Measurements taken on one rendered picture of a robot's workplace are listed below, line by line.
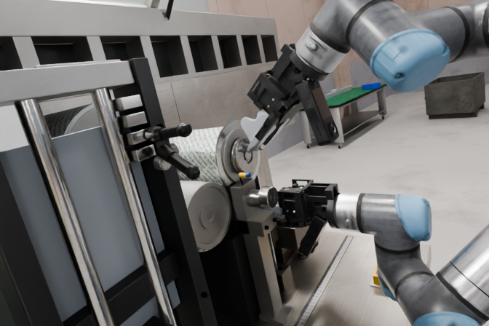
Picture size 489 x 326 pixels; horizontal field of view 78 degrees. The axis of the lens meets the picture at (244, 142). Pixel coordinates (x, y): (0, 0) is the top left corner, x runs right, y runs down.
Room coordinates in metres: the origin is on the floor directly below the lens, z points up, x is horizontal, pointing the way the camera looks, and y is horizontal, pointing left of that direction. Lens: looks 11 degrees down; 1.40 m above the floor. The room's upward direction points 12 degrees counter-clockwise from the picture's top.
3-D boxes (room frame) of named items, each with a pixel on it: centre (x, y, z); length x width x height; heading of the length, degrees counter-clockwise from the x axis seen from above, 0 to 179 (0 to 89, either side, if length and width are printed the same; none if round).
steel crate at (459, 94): (5.47, -3.99, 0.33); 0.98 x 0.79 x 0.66; 135
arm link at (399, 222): (0.49, -0.24, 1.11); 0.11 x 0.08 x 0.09; 52
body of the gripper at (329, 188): (0.59, -0.11, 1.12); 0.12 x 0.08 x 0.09; 52
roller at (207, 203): (0.59, 0.19, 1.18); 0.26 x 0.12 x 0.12; 52
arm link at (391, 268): (0.48, -0.23, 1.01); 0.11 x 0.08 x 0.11; 174
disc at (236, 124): (0.61, 0.02, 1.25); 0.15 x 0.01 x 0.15; 142
